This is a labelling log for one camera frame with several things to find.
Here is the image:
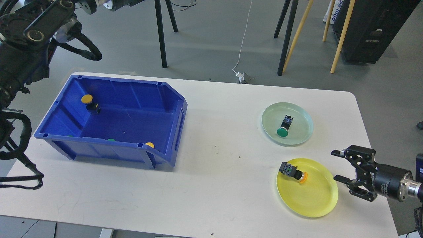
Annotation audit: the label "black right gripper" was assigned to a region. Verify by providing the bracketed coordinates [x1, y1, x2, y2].
[331, 145, 413, 202]

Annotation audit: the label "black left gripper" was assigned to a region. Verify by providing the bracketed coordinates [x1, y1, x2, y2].
[106, 0, 144, 12]

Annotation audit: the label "yellow push button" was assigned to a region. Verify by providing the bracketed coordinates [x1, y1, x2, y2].
[279, 162, 308, 184]
[81, 94, 101, 114]

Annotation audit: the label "green push button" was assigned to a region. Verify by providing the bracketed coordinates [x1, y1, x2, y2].
[276, 115, 294, 137]

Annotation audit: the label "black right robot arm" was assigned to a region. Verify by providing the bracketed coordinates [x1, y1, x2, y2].
[331, 145, 422, 202]

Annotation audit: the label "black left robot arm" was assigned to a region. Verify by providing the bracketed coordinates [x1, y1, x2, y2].
[0, 0, 102, 190]

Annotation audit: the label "yellow plate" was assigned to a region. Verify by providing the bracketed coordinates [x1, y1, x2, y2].
[276, 158, 338, 218]

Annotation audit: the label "light green plate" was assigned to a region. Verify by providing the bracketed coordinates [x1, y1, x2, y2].
[261, 102, 314, 147]

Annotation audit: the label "black tripod stand left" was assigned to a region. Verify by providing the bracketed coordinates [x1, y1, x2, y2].
[154, 0, 178, 69]

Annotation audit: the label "blue plastic storage bin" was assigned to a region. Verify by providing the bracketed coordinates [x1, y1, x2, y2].
[34, 74, 187, 169]

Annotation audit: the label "wooden easel legs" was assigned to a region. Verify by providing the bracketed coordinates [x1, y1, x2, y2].
[283, 0, 357, 74]

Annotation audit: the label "black cabinet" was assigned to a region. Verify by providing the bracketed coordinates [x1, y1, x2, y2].
[340, 0, 420, 64]

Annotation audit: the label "white printed bag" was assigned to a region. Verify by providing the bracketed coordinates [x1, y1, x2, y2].
[322, 0, 344, 24]

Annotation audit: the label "black tripod leg right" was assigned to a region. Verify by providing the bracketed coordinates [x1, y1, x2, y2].
[274, 0, 299, 76]

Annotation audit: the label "white power adapter with cable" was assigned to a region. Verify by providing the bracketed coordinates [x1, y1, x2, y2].
[232, 0, 253, 84]

